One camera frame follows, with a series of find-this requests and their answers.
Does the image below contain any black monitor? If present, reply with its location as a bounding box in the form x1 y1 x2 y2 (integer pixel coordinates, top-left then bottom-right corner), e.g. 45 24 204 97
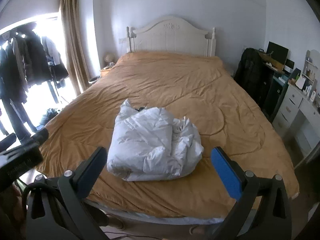
266 41 289 64

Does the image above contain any white puffer jacket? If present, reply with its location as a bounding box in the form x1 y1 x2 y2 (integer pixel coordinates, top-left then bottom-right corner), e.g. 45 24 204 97
106 99 204 181

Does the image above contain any black cabinet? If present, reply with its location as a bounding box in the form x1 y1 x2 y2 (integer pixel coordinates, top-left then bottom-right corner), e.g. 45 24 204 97
260 68 290 123

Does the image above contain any white dresser with drawers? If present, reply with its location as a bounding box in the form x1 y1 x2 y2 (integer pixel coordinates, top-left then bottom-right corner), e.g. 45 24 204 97
272 50 319 160

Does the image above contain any mustard yellow bed quilt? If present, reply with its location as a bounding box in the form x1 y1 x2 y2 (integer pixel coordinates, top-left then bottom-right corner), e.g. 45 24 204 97
37 51 299 219

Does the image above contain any wooden nightstand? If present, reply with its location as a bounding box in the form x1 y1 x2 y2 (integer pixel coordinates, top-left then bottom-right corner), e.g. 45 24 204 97
100 66 114 77

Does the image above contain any white wooden headboard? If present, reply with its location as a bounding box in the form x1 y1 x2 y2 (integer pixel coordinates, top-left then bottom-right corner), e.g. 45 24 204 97
126 16 216 57

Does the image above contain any rack of dark clothes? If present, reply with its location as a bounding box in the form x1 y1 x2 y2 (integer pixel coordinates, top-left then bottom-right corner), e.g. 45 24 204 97
1 22 69 142

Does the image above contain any beige curtain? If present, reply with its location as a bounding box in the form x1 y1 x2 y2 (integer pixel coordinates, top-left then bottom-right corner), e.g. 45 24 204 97
59 0 92 96

